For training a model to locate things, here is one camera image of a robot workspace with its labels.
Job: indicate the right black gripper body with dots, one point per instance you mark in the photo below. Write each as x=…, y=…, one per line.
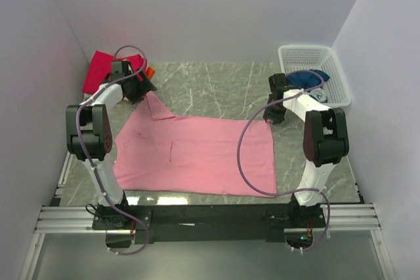
x=275, y=113

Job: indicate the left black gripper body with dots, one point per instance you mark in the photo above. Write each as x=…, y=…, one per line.
x=136, y=90

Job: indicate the pink t-shirt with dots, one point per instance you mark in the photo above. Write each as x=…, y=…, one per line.
x=159, y=151

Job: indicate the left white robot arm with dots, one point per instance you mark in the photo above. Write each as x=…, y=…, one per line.
x=88, y=130

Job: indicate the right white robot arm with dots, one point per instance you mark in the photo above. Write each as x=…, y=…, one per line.
x=325, y=136

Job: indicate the folded orange t-shirt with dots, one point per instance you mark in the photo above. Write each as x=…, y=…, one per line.
x=150, y=72

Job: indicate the blue t-shirt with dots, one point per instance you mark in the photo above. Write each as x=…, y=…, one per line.
x=310, y=80

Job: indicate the white plastic basket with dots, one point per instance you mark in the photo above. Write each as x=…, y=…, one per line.
x=317, y=57

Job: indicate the folded magenta t-shirt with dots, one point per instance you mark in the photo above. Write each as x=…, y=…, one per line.
x=100, y=67

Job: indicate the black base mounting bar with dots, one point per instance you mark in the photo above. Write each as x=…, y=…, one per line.
x=173, y=223

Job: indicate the aluminium rail frame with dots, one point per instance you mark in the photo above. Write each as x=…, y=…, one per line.
x=65, y=246

